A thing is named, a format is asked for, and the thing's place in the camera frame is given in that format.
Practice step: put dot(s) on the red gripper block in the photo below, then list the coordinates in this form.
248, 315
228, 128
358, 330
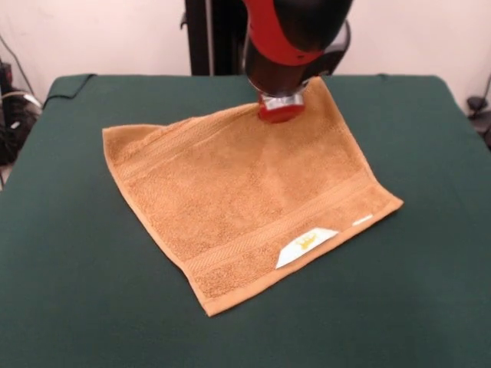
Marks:
280, 114

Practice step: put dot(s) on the tan terry towel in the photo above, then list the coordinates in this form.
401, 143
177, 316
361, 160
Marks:
230, 191

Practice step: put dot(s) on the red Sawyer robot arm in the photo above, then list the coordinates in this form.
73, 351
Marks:
299, 30

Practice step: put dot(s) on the black plug adapter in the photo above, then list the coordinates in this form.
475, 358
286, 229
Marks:
475, 103

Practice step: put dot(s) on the dark green table cloth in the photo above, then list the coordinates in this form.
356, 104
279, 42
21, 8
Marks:
96, 249

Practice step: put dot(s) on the black device with light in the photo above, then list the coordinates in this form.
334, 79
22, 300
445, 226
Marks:
5, 73

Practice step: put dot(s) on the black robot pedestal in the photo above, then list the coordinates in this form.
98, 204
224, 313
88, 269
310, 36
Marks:
218, 36

